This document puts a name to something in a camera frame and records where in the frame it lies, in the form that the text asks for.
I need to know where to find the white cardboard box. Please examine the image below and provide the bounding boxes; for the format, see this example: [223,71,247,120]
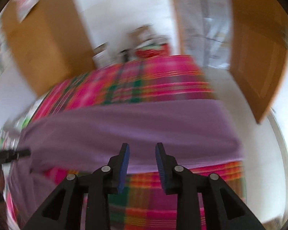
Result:
[92,43,111,67]

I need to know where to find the white paper poster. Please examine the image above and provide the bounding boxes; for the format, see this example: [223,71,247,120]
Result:
[13,0,42,23]

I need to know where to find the brown cardboard box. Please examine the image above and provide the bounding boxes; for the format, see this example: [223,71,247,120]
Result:
[128,25,154,46]

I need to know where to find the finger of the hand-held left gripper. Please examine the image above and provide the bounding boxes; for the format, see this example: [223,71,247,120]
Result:
[0,149,31,160]

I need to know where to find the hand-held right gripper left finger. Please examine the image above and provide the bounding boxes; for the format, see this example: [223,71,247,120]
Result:
[22,142,130,230]

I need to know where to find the wooden wardrobe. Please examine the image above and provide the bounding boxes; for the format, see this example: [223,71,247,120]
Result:
[1,0,96,96]

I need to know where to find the plastic-covered doorway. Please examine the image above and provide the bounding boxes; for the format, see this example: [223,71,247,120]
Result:
[167,0,233,70]

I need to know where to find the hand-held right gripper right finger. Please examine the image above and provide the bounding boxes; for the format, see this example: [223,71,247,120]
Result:
[155,142,267,230]

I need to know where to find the black air pump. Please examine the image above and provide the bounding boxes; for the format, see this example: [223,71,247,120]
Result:
[120,49,130,63]

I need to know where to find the pink green plaid bed sheet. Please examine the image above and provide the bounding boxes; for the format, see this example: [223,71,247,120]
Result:
[6,55,245,230]

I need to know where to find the purple fleece pants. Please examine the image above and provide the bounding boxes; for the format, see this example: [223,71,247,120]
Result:
[8,99,243,223]

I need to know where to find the wooden door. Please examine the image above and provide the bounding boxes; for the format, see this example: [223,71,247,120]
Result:
[227,0,288,124]

